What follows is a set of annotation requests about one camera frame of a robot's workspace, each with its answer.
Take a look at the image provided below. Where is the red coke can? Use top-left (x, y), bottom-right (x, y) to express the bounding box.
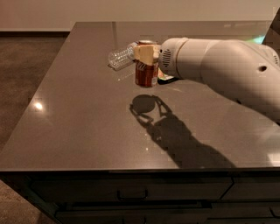
top-left (135, 40), bottom-right (158, 88)

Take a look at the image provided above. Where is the black drawer handle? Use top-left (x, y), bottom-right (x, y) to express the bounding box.
top-left (116, 186), bottom-right (148, 201)

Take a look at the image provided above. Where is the clear plastic water bottle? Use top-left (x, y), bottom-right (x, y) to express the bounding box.
top-left (108, 42), bottom-right (137, 71)

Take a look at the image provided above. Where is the green chip bag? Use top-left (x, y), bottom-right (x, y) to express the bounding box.
top-left (157, 73), bottom-right (174, 81)

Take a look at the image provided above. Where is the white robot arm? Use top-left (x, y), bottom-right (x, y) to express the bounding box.
top-left (134, 38), bottom-right (280, 123)

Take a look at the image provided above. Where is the dark cabinet drawer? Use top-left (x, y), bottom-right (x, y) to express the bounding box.
top-left (31, 178), bottom-right (232, 202)

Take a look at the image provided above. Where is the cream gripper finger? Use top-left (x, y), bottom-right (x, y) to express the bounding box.
top-left (134, 45), bottom-right (160, 66)

